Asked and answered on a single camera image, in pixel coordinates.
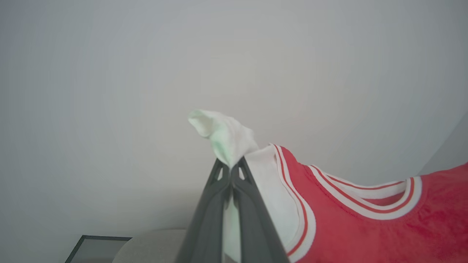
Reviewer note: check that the dark glass panel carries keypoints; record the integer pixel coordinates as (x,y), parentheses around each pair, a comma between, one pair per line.
(95,250)

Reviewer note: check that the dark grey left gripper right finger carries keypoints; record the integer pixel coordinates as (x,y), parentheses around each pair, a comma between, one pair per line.
(257,230)

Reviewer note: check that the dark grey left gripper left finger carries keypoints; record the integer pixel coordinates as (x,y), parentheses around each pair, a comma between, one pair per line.
(206,226)

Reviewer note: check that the red jersey with white trim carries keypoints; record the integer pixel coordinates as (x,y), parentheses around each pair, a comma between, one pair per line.
(365,237)

